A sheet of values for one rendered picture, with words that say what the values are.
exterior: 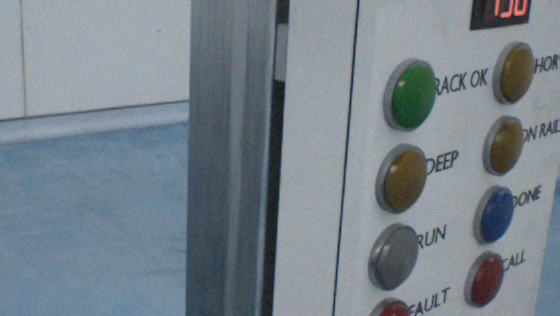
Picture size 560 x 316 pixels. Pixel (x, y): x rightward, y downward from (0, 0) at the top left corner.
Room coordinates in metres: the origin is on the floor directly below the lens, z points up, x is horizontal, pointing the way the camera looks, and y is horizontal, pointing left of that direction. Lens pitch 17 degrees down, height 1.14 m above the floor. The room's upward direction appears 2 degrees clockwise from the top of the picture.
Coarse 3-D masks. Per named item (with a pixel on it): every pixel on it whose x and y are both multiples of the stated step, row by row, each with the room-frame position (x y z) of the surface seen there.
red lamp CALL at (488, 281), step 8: (488, 264) 0.37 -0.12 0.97; (496, 264) 0.37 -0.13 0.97; (480, 272) 0.36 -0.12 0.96; (488, 272) 0.36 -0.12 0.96; (496, 272) 0.37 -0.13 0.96; (480, 280) 0.36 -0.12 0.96; (488, 280) 0.36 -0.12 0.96; (496, 280) 0.37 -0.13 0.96; (480, 288) 0.36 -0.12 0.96; (488, 288) 0.36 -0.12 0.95; (496, 288) 0.37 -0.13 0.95; (480, 296) 0.36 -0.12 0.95; (488, 296) 0.37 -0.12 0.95; (480, 304) 0.36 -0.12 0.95
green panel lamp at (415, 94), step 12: (408, 72) 0.31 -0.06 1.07; (420, 72) 0.31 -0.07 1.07; (432, 72) 0.32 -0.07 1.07; (408, 84) 0.31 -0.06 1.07; (420, 84) 0.31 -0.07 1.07; (432, 84) 0.32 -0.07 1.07; (396, 96) 0.31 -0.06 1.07; (408, 96) 0.31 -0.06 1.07; (420, 96) 0.31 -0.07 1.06; (432, 96) 0.32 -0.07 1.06; (396, 108) 0.31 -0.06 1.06; (408, 108) 0.31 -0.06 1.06; (420, 108) 0.31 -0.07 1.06; (432, 108) 0.32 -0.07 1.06; (408, 120) 0.31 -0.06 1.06; (420, 120) 0.32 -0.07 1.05
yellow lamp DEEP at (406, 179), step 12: (408, 156) 0.31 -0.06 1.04; (420, 156) 0.32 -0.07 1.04; (396, 168) 0.31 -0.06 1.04; (408, 168) 0.31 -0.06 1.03; (420, 168) 0.32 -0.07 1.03; (396, 180) 0.31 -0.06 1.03; (408, 180) 0.31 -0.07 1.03; (420, 180) 0.32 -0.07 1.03; (396, 192) 0.31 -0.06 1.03; (408, 192) 0.31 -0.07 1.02; (420, 192) 0.32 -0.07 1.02; (396, 204) 0.31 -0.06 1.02; (408, 204) 0.31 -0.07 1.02
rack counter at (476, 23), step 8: (480, 0) 0.35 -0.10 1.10; (528, 0) 0.38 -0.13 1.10; (472, 8) 0.35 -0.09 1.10; (480, 8) 0.35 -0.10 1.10; (528, 8) 0.38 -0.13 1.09; (472, 16) 0.35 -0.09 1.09; (480, 16) 0.35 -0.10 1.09; (528, 16) 0.38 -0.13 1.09; (472, 24) 0.35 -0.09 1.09; (480, 24) 0.35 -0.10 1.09; (488, 24) 0.35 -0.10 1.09; (496, 24) 0.36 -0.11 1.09; (504, 24) 0.36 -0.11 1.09; (512, 24) 0.37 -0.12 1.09
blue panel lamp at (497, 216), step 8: (504, 192) 0.37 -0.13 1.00; (496, 200) 0.36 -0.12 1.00; (504, 200) 0.37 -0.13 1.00; (512, 200) 0.37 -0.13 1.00; (488, 208) 0.36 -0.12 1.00; (496, 208) 0.36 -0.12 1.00; (504, 208) 0.37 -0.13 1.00; (512, 208) 0.37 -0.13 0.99; (488, 216) 0.36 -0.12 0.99; (496, 216) 0.36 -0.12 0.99; (504, 216) 0.37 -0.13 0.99; (488, 224) 0.36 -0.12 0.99; (496, 224) 0.36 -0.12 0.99; (504, 224) 0.37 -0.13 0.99; (488, 232) 0.36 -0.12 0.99; (496, 232) 0.37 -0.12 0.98; (504, 232) 0.37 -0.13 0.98; (488, 240) 0.37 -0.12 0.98
